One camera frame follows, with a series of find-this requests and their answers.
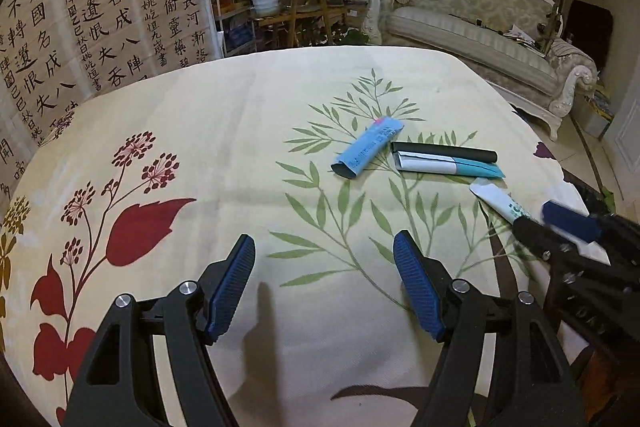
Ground white green printed sachet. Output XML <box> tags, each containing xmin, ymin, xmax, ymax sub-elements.
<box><xmin>469</xmin><ymin>179</ymin><xmax>528</xmax><ymax>225</ymax></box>

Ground black long stick packet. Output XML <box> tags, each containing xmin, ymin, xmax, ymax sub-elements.
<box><xmin>390</xmin><ymin>142</ymin><xmax>498</xmax><ymax>164</ymax></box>

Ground white teal stick packet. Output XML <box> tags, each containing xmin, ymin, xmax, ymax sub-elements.
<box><xmin>394</xmin><ymin>153</ymin><xmax>504</xmax><ymax>179</ymax></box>

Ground blue packet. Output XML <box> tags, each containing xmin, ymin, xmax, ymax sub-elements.
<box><xmin>331</xmin><ymin>117</ymin><xmax>405</xmax><ymax>180</ymax></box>

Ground box with colourful papers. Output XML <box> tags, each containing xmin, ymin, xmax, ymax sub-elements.
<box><xmin>572</xmin><ymin>89</ymin><xmax>614</xmax><ymax>140</ymax></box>

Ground floral cream tablecloth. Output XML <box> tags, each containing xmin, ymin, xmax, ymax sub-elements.
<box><xmin>1</xmin><ymin>46</ymin><xmax>584</xmax><ymax>426</ymax></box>

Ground papers on sofa seat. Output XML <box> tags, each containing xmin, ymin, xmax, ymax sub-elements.
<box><xmin>502</xmin><ymin>25</ymin><xmax>537</xmax><ymax>48</ymax></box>

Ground ornate white grey sofa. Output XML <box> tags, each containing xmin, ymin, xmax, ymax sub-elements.
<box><xmin>349</xmin><ymin>0</ymin><xmax>598</xmax><ymax>139</ymax></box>

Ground wooden plant stand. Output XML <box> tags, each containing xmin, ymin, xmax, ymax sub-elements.
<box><xmin>250</xmin><ymin>0</ymin><xmax>347</xmax><ymax>50</ymax></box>

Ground calligraphy folding screen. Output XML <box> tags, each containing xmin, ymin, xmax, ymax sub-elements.
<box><xmin>1</xmin><ymin>0</ymin><xmax>221</xmax><ymax>202</ymax></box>

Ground dark cabinet by wall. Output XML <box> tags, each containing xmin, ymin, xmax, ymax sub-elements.
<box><xmin>563</xmin><ymin>0</ymin><xmax>614</xmax><ymax>72</ymax></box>

